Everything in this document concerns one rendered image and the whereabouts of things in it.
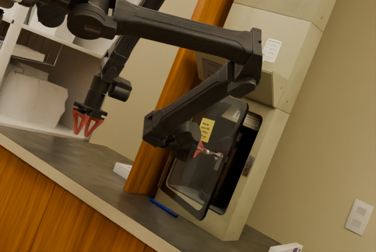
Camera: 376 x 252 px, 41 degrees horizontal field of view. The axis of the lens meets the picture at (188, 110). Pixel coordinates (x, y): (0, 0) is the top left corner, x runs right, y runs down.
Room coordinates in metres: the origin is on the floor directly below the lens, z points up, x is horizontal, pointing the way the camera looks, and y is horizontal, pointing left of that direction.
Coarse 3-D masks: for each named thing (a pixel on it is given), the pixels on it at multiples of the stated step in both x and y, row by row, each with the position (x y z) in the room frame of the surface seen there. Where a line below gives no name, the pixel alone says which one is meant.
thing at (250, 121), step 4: (248, 112) 1.75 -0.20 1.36; (252, 112) 1.75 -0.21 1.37; (248, 116) 1.74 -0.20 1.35; (252, 116) 1.74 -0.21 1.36; (256, 116) 1.75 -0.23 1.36; (260, 116) 1.75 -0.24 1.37; (248, 120) 1.73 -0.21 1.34; (252, 120) 1.74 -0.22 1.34; (256, 120) 1.74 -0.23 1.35; (260, 120) 1.75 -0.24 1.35; (244, 124) 1.73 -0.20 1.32; (248, 124) 1.73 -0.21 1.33; (252, 124) 1.73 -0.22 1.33; (256, 124) 1.74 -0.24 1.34; (260, 124) 1.75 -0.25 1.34; (252, 128) 1.73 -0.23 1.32; (256, 128) 1.73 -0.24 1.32
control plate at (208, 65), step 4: (204, 60) 1.74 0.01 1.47; (208, 60) 1.73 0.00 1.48; (204, 64) 1.75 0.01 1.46; (208, 64) 1.74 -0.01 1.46; (212, 64) 1.72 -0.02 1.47; (216, 64) 1.71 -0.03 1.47; (220, 64) 1.70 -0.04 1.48; (204, 68) 1.76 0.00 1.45; (208, 68) 1.75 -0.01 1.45; (212, 68) 1.73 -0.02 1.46; (216, 68) 1.72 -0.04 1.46; (220, 68) 1.71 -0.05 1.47; (204, 72) 1.77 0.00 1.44; (208, 72) 1.76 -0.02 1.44; (212, 72) 1.75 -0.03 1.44; (216, 72) 1.73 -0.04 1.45; (204, 76) 1.79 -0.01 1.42; (208, 76) 1.77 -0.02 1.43
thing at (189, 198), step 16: (208, 112) 1.72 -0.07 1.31; (224, 112) 1.65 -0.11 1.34; (240, 112) 1.58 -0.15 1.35; (224, 128) 1.62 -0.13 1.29; (240, 128) 1.57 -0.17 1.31; (208, 144) 1.66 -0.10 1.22; (224, 144) 1.59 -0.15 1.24; (176, 160) 1.78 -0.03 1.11; (192, 160) 1.71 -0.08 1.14; (208, 160) 1.63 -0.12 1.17; (224, 160) 1.57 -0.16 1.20; (176, 176) 1.75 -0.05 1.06; (192, 176) 1.68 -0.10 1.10; (208, 176) 1.61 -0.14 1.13; (176, 192) 1.72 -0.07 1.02; (192, 192) 1.65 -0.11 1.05; (208, 192) 1.58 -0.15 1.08; (192, 208) 1.62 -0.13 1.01
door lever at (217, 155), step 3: (198, 147) 1.62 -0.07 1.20; (201, 147) 1.60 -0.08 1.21; (204, 147) 1.61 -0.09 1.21; (201, 150) 1.60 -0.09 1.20; (204, 150) 1.58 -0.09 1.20; (207, 150) 1.57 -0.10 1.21; (204, 153) 1.58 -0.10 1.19; (207, 153) 1.57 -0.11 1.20; (210, 153) 1.58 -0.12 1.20; (213, 153) 1.59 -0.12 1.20; (216, 153) 1.59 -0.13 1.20; (219, 153) 1.59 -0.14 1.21; (216, 156) 1.59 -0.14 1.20; (219, 156) 1.59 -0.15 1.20; (216, 159) 1.60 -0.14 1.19
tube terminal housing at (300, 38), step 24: (240, 24) 1.80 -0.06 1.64; (264, 24) 1.75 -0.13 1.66; (288, 24) 1.70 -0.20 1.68; (312, 24) 1.66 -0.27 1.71; (288, 48) 1.68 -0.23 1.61; (312, 48) 1.72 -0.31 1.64; (288, 72) 1.66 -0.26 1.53; (288, 96) 1.69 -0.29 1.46; (264, 120) 1.67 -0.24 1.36; (264, 144) 1.67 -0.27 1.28; (264, 168) 1.72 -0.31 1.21; (240, 192) 1.66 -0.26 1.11; (192, 216) 1.73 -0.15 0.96; (216, 216) 1.68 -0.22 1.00; (240, 216) 1.69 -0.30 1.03
